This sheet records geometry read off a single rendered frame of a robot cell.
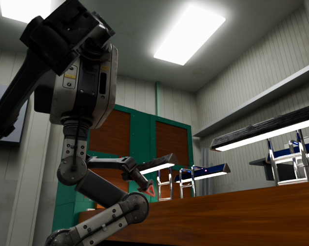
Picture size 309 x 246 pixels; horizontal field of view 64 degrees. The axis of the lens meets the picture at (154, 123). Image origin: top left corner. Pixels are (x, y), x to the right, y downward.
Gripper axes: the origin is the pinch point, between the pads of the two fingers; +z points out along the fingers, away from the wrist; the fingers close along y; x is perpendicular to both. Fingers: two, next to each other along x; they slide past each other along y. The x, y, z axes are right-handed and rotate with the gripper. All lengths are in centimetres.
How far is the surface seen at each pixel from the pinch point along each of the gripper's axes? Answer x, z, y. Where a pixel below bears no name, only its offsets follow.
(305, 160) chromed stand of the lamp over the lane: -28, 17, -75
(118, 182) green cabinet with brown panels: -27, 3, 79
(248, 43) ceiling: -360, 16, 49
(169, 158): -27.2, -4.9, 0.4
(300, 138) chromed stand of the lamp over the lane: -36, 11, -75
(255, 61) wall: -341, 44, 49
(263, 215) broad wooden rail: 21, -4, -78
